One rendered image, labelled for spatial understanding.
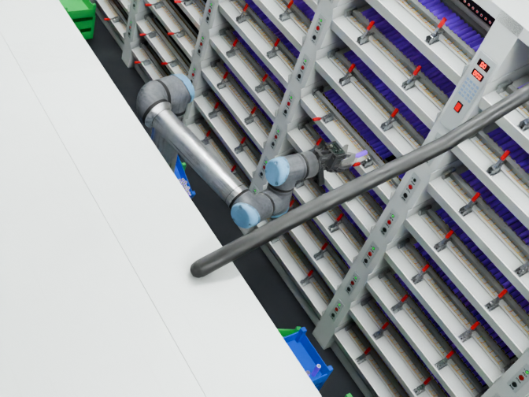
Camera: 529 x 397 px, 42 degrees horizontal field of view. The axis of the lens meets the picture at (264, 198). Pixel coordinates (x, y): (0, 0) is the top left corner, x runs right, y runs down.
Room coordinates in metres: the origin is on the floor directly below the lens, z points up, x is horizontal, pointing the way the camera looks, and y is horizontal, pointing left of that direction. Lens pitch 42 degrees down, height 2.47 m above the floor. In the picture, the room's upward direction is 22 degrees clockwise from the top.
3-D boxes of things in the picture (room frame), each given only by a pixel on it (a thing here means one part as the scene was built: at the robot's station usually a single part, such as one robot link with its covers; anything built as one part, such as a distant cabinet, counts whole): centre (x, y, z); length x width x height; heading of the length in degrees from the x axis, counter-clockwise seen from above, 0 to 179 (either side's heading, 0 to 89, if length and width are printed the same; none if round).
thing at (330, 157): (1.90, -0.15, 1.02); 0.12 x 0.08 x 0.09; 138
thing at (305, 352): (1.51, -0.30, 0.36); 0.30 x 0.20 x 0.08; 137
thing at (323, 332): (2.03, -0.53, 0.85); 0.20 x 0.09 x 1.70; 138
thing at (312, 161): (1.84, -0.09, 1.01); 0.10 x 0.05 x 0.09; 48
